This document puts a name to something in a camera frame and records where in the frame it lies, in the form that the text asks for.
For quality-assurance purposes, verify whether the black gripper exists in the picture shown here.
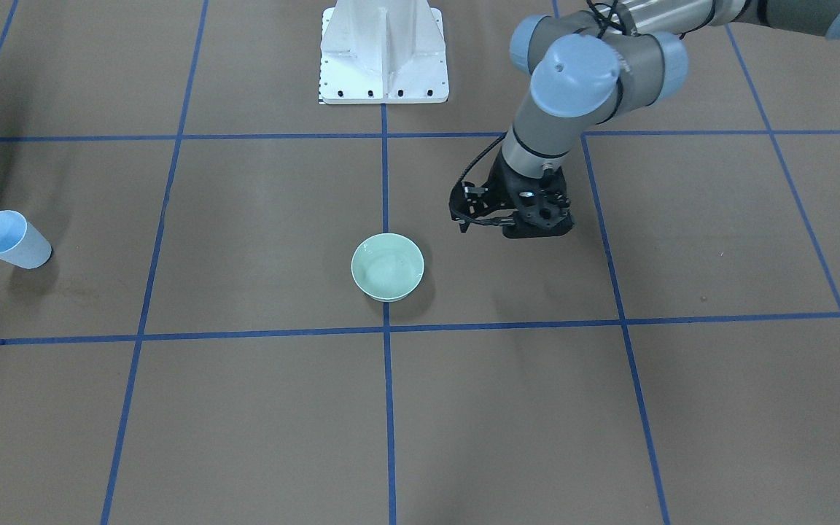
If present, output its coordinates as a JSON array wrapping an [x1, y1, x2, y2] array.
[[451, 153, 559, 233]]

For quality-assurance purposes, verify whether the light blue plastic cup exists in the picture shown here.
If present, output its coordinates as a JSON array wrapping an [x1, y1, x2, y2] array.
[[0, 210, 53, 270]]

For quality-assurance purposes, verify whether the green ceramic bowl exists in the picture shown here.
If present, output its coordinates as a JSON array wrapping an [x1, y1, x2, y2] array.
[[350, 233, 426, 303]]

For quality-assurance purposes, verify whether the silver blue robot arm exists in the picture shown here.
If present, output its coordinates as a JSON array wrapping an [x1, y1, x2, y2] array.
[[448, 1, 840, 238]]

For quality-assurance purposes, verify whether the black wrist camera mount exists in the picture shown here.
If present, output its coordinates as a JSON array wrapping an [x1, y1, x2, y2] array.
[[501, 190, 575, 239]]

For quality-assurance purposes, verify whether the white pedestal column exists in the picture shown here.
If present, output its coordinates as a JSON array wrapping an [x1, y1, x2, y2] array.
[[318, 1, 450, 104]]

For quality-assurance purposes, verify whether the black camera cable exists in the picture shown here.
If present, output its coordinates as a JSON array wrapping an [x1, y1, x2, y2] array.
[[449, 0, 654, 228]]

